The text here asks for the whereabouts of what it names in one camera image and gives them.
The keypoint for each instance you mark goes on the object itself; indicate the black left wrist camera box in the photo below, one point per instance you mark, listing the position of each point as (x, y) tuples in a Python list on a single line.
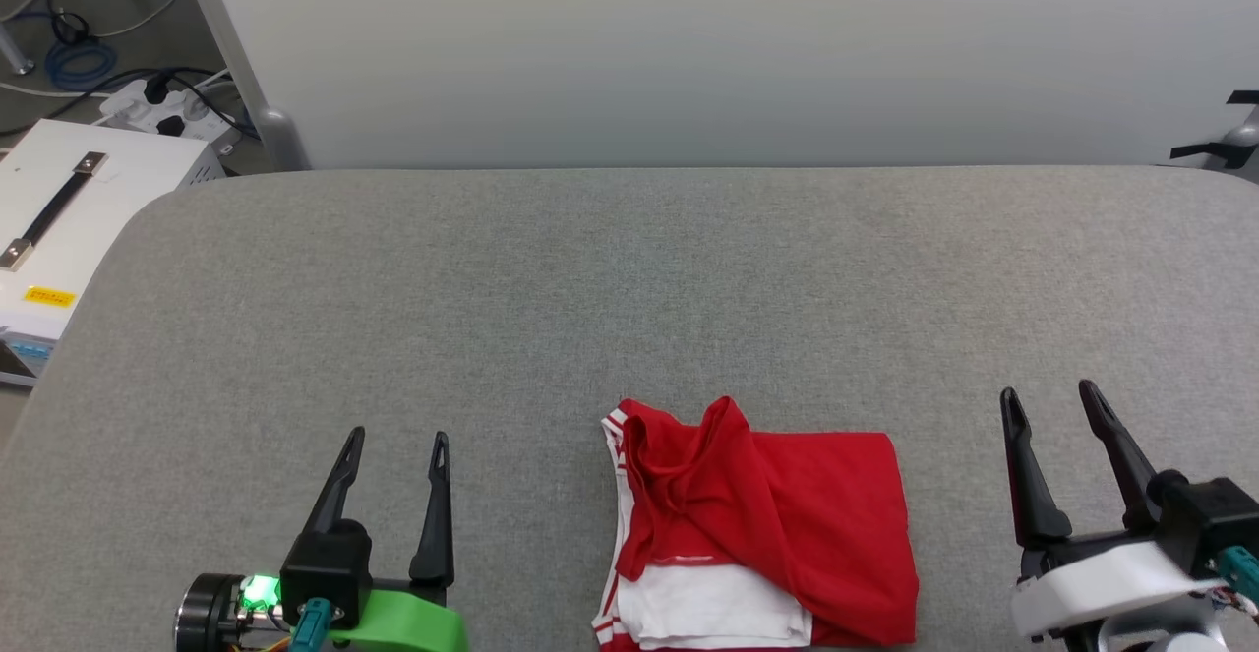
[(327, 568)]

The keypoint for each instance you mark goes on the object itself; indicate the small metal furniture foot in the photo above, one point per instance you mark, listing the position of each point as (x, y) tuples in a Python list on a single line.
[(20, 62)]

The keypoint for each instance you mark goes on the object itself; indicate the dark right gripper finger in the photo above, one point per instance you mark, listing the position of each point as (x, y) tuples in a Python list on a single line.
[(1031, 485), (1121, 455)]

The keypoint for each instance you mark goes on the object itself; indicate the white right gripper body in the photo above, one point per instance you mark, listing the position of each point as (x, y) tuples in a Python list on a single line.
[(1111, 583)]

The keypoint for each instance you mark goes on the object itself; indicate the white equipment box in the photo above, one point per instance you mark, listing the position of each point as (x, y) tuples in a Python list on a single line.
[(138, 180)]

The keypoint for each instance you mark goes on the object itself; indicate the red and white shirt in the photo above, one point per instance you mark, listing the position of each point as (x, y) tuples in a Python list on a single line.
[(787, 524)]

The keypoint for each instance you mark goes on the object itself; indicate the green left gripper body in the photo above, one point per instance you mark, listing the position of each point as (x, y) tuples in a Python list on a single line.
[(403, 622)]

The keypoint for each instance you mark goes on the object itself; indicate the white power strip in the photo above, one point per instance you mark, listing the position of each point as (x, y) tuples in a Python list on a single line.
[(177, 111)]

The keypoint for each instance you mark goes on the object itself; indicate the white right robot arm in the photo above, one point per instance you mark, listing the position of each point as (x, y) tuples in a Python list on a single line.
[(1151, 632)]

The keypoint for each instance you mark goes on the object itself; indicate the grey stand foot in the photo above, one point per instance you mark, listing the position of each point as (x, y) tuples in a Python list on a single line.
[(1244, 136)]

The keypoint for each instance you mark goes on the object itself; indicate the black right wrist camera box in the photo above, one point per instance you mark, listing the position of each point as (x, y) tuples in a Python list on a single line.
[(1205, 509)]

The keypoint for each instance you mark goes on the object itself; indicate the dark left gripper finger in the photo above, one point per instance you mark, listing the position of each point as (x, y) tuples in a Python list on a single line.
[(339, 485), (435, 524)]

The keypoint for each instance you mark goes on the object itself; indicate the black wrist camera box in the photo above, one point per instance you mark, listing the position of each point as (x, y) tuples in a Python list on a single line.
[(1205, 509), (327, 568)]

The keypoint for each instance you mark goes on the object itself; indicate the grey partition leg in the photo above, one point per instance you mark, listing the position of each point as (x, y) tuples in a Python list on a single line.
[(251, 72)]

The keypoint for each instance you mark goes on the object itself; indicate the yellow warning label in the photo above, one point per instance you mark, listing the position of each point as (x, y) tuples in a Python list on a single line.
[(50, 297)]

